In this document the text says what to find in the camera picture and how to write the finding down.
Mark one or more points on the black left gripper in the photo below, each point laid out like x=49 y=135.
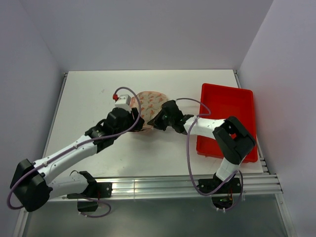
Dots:
x=130 y=116

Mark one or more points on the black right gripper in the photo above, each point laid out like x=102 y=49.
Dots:
x=156 y=121

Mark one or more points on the pink mesh laundry bag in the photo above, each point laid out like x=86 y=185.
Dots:
x=151 y=102

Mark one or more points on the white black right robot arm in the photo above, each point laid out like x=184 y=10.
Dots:
x=233 y=139

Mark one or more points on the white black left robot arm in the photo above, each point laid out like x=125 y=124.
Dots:
x=34 y=183

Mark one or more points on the red plastic tray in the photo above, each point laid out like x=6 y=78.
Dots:
x=224 y=101

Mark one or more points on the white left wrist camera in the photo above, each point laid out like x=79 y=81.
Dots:
x=122 y=101

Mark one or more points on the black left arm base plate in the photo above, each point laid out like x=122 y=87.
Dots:
x=92 y=198

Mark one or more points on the aluminium rail frame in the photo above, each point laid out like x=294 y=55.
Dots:
x=153 y=198

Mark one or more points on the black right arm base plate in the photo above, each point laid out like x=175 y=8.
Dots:
x=214 y=185

